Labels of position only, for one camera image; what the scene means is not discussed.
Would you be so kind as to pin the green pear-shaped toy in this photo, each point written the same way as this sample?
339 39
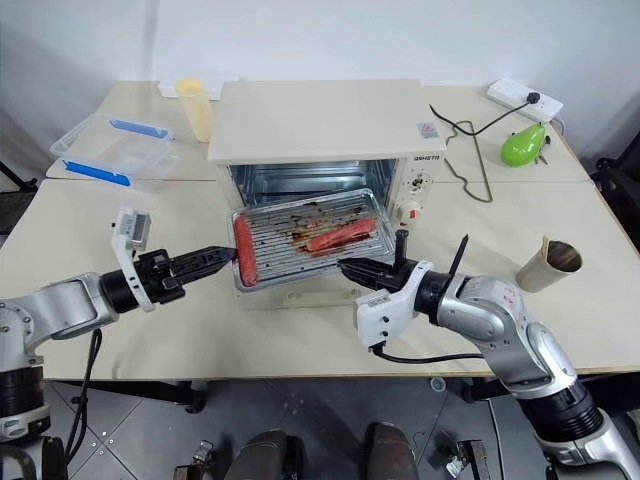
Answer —
520 147

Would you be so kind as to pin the clear container with blue clips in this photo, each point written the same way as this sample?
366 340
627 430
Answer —
115 152

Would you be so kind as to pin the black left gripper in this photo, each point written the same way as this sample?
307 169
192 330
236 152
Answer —
155 275

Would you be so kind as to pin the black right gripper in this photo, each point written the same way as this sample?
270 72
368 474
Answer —
400 272

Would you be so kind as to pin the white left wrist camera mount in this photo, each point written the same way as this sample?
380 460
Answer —
131 235

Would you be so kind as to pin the beige paper cup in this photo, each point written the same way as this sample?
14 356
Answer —
545 270

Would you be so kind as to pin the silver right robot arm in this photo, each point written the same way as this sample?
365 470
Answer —
490 310

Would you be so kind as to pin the black power plug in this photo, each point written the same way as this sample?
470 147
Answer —
533 98

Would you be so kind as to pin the white oven knob red mark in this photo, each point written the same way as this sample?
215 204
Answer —
410 212

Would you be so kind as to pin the tall pale yellow cup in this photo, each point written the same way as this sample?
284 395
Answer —
196 110

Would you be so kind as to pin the dark rounded shape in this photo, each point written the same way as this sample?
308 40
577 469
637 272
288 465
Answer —
265 457
390 452

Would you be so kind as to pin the red sausage, split and charred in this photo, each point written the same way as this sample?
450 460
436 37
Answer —
340 236

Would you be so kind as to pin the red sausage, straight and plump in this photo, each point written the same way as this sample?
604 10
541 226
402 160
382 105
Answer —
246 250

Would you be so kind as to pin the silver ribbed baking tray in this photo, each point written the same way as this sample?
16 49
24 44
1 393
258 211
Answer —
295 245

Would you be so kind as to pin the white power strip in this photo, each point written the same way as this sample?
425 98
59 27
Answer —
510 95

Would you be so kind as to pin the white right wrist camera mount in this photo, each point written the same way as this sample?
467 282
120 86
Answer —
380 312

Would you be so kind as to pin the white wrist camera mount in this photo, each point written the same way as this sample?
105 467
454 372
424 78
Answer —
380 312
131 235

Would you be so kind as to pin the small dark keys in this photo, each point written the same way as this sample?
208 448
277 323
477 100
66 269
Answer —
543 157

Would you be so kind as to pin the black table leg frame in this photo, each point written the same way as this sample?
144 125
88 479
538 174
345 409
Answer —
187 395

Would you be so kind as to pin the black chair base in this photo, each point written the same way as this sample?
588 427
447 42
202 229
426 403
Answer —
620 190

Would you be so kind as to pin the cream white toaster oven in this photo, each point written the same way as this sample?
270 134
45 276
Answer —
320 120

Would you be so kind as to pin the clear glass oven door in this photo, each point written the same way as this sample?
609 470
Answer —
310 296

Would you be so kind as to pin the black stand leg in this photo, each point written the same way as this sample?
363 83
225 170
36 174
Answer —
15 180

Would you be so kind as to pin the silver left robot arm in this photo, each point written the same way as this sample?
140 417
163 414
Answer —
50 305

